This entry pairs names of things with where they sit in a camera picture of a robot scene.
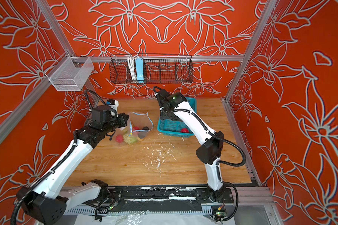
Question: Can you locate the red apple toy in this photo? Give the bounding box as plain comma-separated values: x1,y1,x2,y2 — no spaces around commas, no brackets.
115,135,124,143

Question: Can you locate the clear zip top bag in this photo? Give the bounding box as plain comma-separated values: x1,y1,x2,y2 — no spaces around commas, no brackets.
115,112,154,145

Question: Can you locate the green cabbage toy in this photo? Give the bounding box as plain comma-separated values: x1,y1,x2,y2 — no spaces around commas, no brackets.
123,133,138,145

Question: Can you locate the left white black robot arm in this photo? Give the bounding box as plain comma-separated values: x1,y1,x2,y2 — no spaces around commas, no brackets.
10,98,129,225

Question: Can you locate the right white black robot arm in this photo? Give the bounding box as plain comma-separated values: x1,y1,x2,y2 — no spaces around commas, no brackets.
153,86,247,202

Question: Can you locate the teal plastic basket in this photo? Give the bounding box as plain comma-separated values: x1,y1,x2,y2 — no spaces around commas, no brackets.
157,97,197,138

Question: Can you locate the light blue box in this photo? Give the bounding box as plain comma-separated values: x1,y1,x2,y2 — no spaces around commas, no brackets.
135,58,144,83

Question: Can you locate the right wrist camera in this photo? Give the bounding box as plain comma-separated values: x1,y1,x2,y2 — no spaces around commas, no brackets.
155,89,170,108

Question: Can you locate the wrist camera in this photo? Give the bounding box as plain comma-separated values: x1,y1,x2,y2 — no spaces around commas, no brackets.
88,99,119,129
155,89,170,108

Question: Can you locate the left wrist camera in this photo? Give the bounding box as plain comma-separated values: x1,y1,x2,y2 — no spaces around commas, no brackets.
88,99,119,129

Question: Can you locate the black wire wall basket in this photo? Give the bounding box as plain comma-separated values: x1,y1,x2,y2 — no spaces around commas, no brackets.
109,53,194,84

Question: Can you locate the white cable bundle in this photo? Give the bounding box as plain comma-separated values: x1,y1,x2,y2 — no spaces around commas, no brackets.
127,56,137,82

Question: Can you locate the clear acrylic wall bin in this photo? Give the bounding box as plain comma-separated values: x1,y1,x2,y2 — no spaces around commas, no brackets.
44,52,94,92

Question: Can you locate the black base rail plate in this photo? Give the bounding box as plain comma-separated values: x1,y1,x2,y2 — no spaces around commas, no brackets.
100,184,237,214

